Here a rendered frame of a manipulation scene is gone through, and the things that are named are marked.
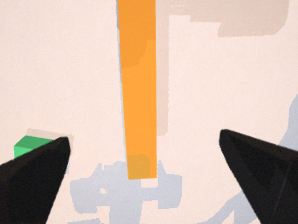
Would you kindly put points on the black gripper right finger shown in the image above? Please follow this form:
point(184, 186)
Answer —
point(267, 174)

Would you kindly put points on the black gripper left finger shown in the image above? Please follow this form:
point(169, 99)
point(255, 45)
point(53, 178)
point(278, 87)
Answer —
point(29, 183)

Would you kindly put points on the orange bar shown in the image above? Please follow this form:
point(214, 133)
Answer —
point(137, 29)

